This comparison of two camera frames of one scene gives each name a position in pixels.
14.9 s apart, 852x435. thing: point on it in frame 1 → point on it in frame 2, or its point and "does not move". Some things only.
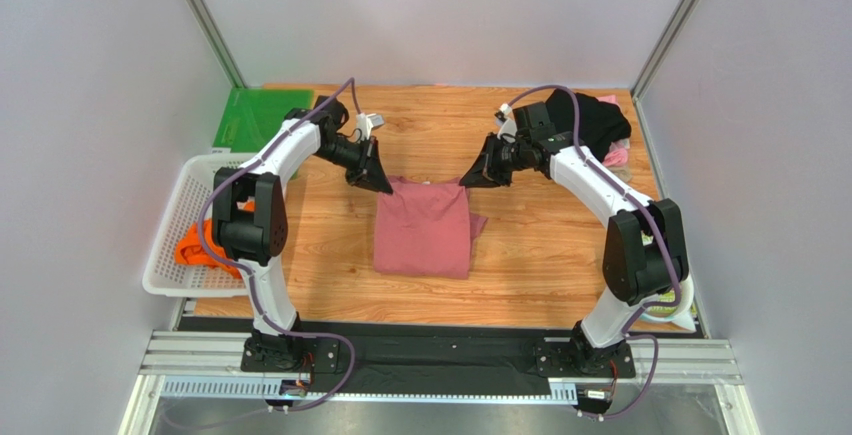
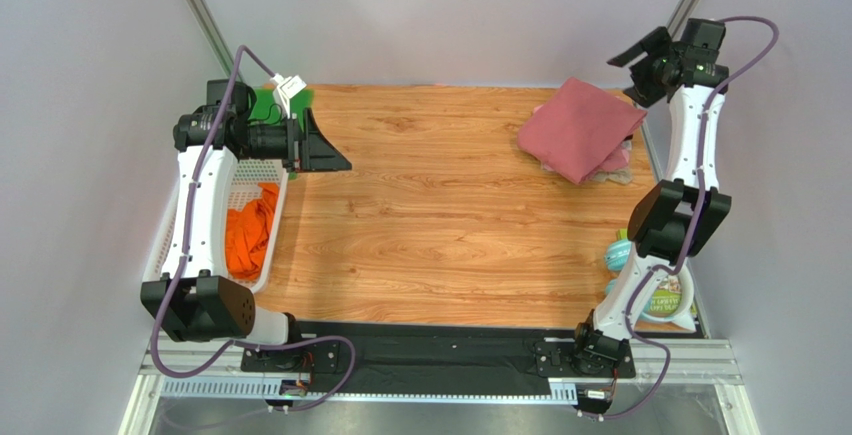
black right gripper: x=501 y=160 → x=656 y=60
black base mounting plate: x=426 y=357 does not move
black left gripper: x=369 y=173 → x=309 y=148
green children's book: x=669 y=296 does not move
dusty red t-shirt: x=425 y=228 → x=580 y=130
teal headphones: x=682 y=318 does not move
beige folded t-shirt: x=622 y=173 does not move
